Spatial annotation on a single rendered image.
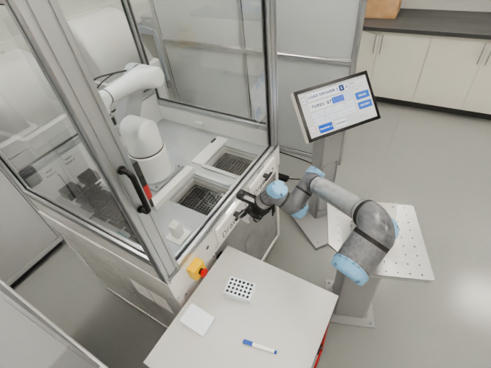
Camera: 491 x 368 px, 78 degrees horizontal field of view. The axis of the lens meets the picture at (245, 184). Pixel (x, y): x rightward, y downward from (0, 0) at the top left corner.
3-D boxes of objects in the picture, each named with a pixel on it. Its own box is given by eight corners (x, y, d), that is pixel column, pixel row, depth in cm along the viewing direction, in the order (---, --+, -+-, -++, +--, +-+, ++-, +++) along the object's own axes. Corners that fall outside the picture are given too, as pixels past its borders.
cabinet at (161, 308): (282, 237, 249) (280, 162, 194) (210, 359, 188) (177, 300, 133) (191, 201, 289) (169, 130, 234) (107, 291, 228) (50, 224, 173)
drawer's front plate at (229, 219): (250, 205, 167) (248, 191, 159) (221, 244, 150) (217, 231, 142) (247, 204, 168) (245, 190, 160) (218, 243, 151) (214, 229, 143)
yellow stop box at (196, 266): (207, 269, 138) (204, 261, 133) (198, 282, 134) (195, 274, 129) (199, 264, 140) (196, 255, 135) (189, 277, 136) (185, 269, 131)
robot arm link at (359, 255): (385, 247, 134) (391, 250, 85) (365, 274, 136) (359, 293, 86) (361, 231, 139) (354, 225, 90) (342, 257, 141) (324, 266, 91)
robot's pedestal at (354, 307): (369, 285, 213) (396, 214, 161) (374, 328, 192) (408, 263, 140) (324, 280, 218) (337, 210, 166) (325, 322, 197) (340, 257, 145)
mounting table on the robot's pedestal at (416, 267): (407, 219, 172) (413, 205, 164) (427, 293, 141) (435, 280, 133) (325, 213, 180) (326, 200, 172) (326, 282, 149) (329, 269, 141)
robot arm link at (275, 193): (286, 201, 120) (269, 189, 119) (272, 210, 129) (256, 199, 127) (292, 186, 124) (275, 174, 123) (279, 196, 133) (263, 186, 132)
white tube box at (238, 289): (256, 287, 138) (256, 283, 135) (250, 304, 133) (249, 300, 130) (231, 280, 142) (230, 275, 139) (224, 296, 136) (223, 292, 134)
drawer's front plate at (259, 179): (275, 171, 186) (275, 156, 178) (252, 202, 168) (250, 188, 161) (272, 170, 186) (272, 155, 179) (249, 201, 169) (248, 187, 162)
